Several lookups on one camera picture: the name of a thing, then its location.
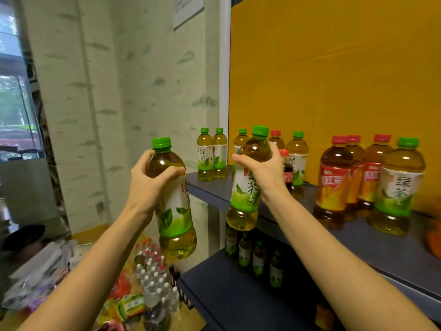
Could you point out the pile of white plastic bags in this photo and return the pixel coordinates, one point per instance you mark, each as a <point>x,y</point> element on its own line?
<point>38,272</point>

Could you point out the clear plastic bottle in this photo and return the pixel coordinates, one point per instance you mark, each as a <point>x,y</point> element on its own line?
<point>155,315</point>

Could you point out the black round seat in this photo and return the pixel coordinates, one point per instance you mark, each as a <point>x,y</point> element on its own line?
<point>24,236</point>

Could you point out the red-capped amber tea bottle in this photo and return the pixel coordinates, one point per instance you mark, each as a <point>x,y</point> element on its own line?
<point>332,182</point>
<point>356,158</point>

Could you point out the white paper notice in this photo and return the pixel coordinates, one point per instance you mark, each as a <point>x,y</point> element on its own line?
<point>187,10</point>

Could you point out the person's left hand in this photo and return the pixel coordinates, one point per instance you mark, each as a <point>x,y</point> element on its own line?
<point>144,193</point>

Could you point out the red snack packet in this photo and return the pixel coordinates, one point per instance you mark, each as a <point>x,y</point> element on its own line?
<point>120,287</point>

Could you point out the person's right forearm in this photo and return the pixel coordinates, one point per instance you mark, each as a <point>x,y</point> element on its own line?
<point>344,265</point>

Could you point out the group of green-label tea bottles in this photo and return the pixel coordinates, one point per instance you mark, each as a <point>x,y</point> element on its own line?
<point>398,193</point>

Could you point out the group of dark cola bottles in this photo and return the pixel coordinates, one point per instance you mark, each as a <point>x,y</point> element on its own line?
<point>287,175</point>

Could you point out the person's right hand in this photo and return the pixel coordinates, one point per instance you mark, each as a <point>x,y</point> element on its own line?
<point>270,179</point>

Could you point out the cluster of small white bottles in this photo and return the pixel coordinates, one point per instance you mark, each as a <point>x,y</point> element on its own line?
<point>155,272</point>

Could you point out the glass window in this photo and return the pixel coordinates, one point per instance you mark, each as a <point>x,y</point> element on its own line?
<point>17,99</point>

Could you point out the white shelf side post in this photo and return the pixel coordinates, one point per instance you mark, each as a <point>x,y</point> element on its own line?
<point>224,82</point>

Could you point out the yellow snack packet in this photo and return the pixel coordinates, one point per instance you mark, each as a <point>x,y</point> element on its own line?
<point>106,315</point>

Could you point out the person's left forearm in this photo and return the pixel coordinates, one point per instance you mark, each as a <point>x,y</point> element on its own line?
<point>86,272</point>

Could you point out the green snack box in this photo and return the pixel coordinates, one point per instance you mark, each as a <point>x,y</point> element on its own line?
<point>131,305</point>

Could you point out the orange backing board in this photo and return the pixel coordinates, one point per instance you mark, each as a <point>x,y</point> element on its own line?
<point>344,65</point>

